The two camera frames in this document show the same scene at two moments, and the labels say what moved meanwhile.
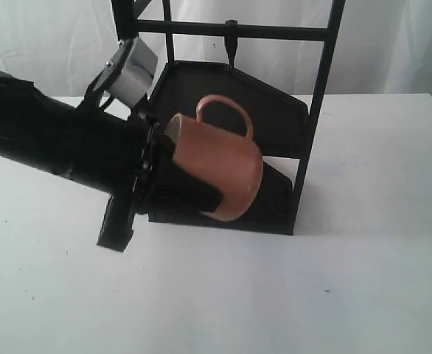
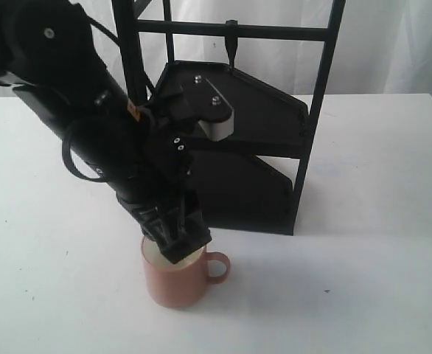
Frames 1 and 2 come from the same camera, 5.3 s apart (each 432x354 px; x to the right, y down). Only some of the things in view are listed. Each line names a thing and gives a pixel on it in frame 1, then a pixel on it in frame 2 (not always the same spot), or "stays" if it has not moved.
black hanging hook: x=231 y=38 stays
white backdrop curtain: x=378 y=47 stays
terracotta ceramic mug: x=228 y=159 to x=181 y=284
